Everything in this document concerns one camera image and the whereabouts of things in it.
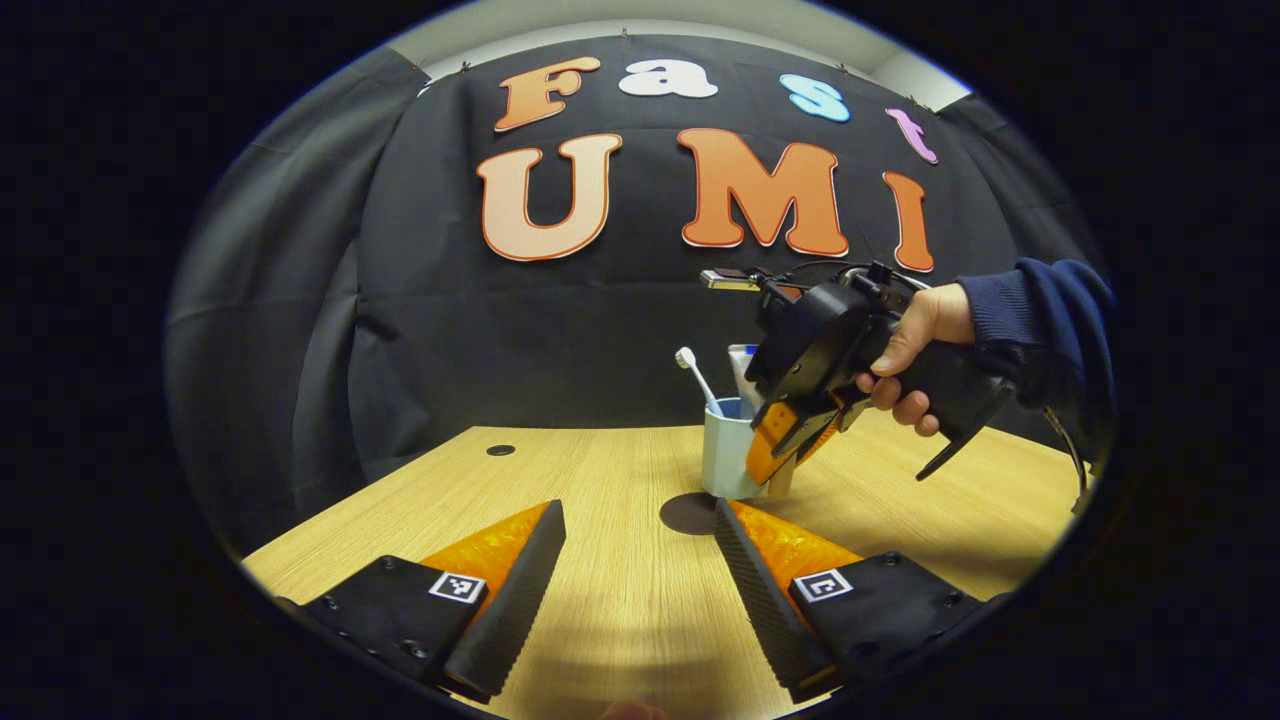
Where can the black backdrop cloth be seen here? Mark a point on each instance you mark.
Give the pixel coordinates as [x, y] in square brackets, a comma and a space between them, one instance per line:
[560, 340]

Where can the wooden desktop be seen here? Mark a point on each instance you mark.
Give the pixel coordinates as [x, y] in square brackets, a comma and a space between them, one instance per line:
[620, 600]

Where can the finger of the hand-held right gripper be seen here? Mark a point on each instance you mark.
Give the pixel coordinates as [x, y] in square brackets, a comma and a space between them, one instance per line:
[820, 430]
[770, 440]

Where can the white toothpaste tube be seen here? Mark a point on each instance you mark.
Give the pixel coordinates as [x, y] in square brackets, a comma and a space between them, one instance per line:
[742, 372]

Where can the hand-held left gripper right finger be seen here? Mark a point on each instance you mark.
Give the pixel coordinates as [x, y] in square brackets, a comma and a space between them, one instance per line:
[760, 600]

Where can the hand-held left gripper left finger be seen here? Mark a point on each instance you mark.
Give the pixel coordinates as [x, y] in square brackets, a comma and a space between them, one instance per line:
[520, 600]

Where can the white toothbrush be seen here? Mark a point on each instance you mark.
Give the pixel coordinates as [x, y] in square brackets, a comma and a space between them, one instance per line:
[686, 359]

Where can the dark round coaster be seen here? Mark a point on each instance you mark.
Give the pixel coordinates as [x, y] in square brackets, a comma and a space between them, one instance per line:
[685, 513]

